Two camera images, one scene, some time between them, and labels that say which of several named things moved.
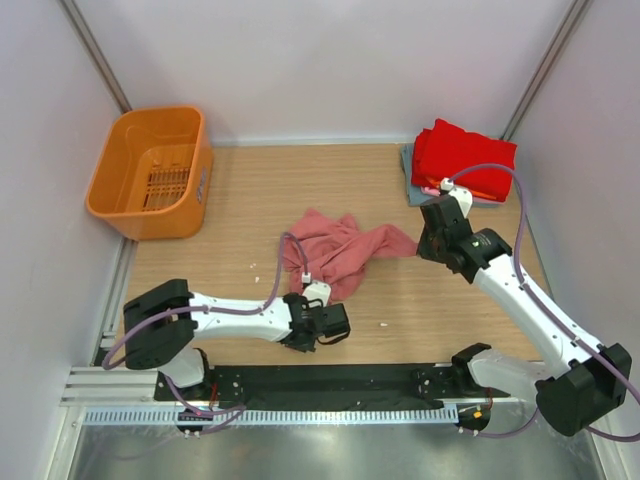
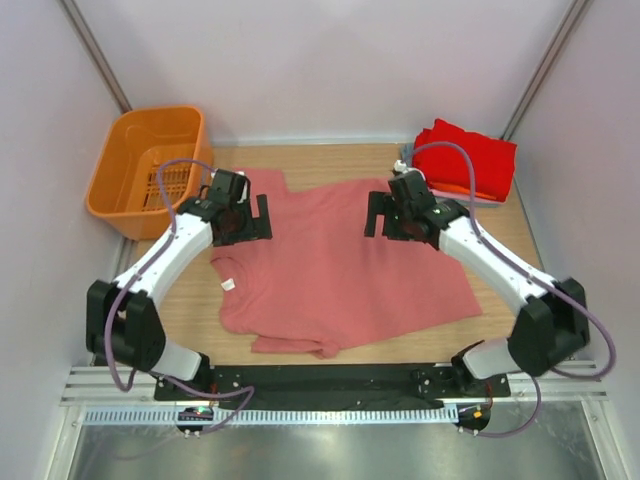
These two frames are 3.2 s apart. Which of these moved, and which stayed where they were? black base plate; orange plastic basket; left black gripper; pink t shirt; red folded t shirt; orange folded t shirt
Moved: left black gripper; pink t shirt
Stayed: orange folded t shirt; orange plastic basket; red folded t shirt; black base plate
